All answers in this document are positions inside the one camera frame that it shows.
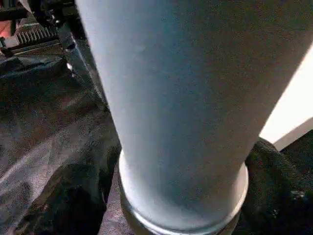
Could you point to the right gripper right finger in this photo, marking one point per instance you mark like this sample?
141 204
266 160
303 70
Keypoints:
281 200

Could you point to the black mat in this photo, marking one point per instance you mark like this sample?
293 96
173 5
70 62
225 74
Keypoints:
36 122

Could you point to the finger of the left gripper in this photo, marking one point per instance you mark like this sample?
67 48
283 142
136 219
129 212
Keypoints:
80 66

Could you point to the white plastic table top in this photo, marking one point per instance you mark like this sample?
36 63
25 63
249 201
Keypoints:
288 102

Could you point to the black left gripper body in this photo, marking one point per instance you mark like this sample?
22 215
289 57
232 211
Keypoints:
44 14

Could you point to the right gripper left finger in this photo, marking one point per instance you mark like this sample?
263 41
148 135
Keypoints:
85 203

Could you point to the white plastic table leg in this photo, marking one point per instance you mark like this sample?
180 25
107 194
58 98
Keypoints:
183 98

